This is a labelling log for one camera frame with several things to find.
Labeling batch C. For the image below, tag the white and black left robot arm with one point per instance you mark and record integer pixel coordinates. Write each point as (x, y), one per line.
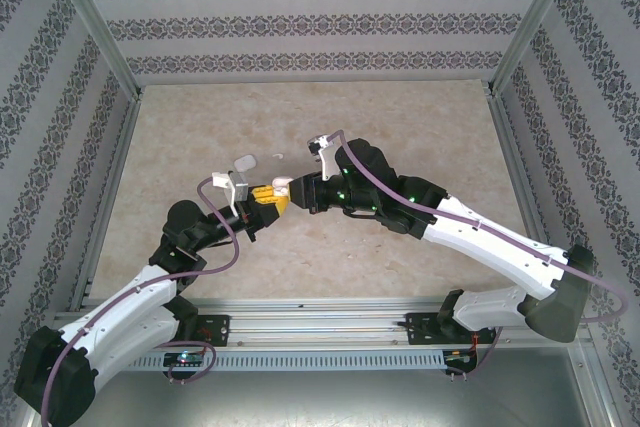
(115, 317)

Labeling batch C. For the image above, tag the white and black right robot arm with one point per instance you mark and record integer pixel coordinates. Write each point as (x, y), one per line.
(490, 247)

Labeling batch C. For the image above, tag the small green circuit board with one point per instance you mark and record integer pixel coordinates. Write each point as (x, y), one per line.
(185, 358)
(459, 356)

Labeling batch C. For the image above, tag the grey metal sheet panel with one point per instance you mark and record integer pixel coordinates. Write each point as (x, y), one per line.
(320, 397)

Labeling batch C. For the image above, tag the aluminium table side rail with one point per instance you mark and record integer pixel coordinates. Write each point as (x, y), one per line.
(109, 197)
(511, 147)

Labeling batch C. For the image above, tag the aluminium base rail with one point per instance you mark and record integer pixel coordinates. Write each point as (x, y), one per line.
(320, 322)

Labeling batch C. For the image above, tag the aluminium frame post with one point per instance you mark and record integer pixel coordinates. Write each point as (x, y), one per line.
(97, 27)
(527, 27)

